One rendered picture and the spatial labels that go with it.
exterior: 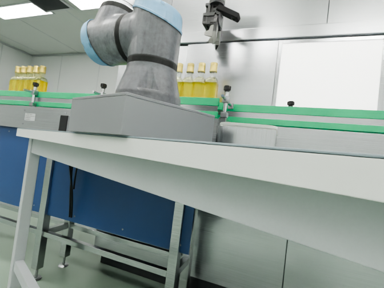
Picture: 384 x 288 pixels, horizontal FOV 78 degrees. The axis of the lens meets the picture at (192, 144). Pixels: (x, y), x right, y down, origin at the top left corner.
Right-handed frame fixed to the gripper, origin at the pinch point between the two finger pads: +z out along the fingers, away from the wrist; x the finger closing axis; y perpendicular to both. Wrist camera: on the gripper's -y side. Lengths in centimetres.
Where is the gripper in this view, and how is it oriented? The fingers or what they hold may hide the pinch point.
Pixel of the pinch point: (216, 44)
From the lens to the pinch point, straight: 120.8
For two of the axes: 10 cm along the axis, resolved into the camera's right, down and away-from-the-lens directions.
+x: -3.5, -0.8, -9.3
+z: -1.2, 9.9, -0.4
